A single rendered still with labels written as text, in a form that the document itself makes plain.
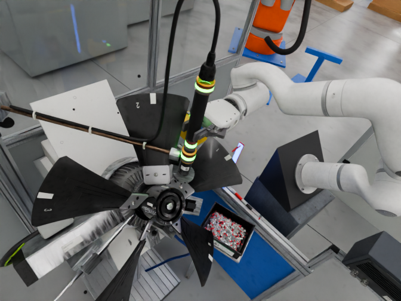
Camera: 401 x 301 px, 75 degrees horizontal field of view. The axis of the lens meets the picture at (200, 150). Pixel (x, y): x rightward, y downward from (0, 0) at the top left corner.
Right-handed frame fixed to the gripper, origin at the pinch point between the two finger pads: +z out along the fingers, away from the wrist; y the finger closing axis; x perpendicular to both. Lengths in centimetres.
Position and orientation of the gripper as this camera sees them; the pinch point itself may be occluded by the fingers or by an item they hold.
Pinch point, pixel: (193, 129)
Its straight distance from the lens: 70.8
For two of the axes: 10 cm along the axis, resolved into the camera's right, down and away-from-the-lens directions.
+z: -7.0, 4.3, -5.7
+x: 1.9, -6.5, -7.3
